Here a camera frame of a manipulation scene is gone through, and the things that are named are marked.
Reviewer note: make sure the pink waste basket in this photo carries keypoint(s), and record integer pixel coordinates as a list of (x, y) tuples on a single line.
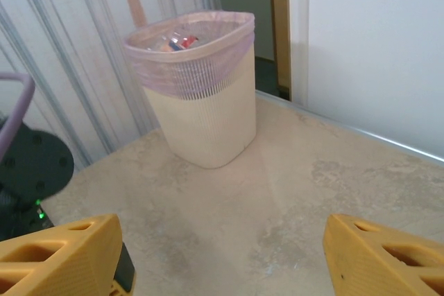
[(208, 129), (173, 74)]

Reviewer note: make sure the aluminium table edge rail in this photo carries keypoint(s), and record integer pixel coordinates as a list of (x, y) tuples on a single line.
[(381, 140)]

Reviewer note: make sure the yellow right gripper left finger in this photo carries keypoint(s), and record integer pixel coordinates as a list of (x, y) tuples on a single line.
[(55, 265)]

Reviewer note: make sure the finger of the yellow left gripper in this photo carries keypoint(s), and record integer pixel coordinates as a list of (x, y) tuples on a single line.
[(125, 268)]

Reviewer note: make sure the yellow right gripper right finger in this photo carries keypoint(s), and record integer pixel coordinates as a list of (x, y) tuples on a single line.
[(381, 265)]

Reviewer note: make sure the brown wooden door frame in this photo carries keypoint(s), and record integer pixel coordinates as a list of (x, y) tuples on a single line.
[(280, 15)]

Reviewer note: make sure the clear bottle red cap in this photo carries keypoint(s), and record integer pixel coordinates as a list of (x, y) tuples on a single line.
[(190, 41)]

